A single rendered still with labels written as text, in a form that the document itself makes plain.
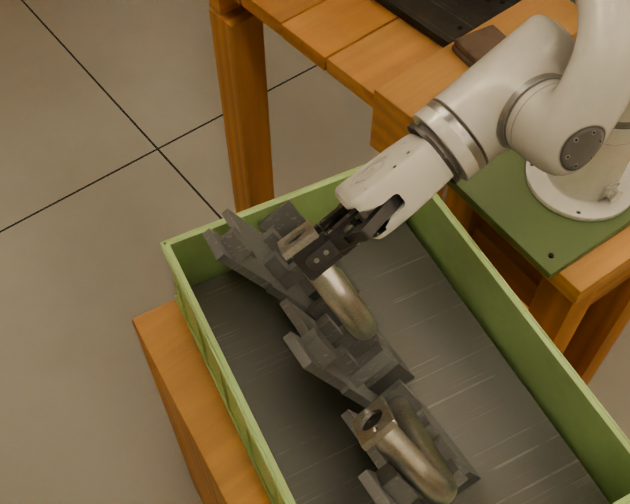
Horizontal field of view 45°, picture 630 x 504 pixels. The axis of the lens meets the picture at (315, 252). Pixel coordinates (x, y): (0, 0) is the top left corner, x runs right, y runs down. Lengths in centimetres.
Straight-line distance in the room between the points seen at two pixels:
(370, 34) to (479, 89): 87
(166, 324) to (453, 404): 47
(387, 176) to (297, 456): 50
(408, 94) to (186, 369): 64
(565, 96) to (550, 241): 64
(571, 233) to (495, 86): 62
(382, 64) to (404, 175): 83
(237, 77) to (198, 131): 77
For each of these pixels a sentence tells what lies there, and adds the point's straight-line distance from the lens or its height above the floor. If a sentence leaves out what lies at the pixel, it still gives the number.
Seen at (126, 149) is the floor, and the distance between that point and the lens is 265.
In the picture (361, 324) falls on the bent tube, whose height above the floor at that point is 118.
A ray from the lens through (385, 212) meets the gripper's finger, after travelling 71.
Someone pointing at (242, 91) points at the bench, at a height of 56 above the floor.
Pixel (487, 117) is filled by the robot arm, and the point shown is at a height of 136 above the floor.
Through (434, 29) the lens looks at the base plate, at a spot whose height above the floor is 90.
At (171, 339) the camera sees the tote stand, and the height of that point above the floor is 79.
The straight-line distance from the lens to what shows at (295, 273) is 104.
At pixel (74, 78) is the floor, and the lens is 295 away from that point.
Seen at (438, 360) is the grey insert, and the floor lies 85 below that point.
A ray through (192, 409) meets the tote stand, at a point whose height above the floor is 79.
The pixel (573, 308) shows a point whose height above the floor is 78.
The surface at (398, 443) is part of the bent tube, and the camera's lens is 76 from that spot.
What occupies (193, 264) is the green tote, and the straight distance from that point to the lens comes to 120.
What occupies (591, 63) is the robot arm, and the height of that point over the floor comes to 145.
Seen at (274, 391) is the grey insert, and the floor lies 85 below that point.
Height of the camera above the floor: 186
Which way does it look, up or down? 54 degrees down
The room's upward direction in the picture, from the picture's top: straight up
